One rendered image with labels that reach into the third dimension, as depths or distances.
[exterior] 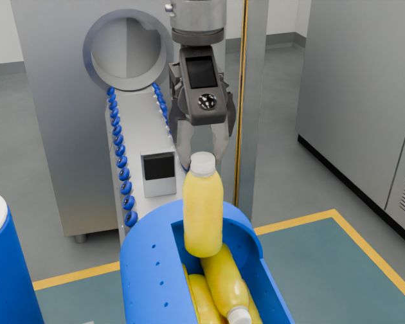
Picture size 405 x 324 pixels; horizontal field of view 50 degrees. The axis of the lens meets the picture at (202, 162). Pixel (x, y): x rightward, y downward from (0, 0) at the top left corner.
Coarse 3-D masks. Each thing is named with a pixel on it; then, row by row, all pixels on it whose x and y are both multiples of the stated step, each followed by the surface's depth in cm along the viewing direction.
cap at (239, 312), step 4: (232, 312) 77; (236, 312) 76; (240, 312) 76; (244, 312) 76; (232, 316) 76; (236, 316) 76; (240, 316) 75; (244, 316) 75; (248, 316) 76; (232, 320) 76; (236, 320) 75; (240, 320) 76; (244, 320) 76; (248, 320) 76
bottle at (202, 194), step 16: (192, 176) 68; (208, 176) 67; (192, 192) 67; (208, 192) 67; (192, 208) 69; (208, 208) 68; (192, 224) 71; (208, 224) 70; (192, 240) 73; (208, 240) 72; (208, 256) 74
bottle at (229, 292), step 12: (228, 252) 88; (204, 264) 86; (216, 264) 84; (228, 264) 84; (216, 276) 82; (228, 276) 81; (240, 276) 83; (216, 288) 80; (228, 288) 79; (240, 288) 79; (216, 300) 80; (228, 300) 78; (240, 300) 78; (228, 312) 77
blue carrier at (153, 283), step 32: (160, 224) 79; (224, 224) 88; (128, 256) 80; (160, 256) 73; (192, 256) 91; (256, 256) 90; (128, 288) 76; (160, 288) 68; (256, 288) 89; (128, 320) 72; (160, 320) 64; (192, 320) 61; (288, 320) 76
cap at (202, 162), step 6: (192, 156) 67; (198, 156) 68; (204, 156) 68; (210, 156) 67; (192, 162) 66; (198, 162) 66; (204, 162) 66; (210, 162) 66; (192, 168) 67; (198, 168) 66; (204, 168) 66; (210, 168) 66
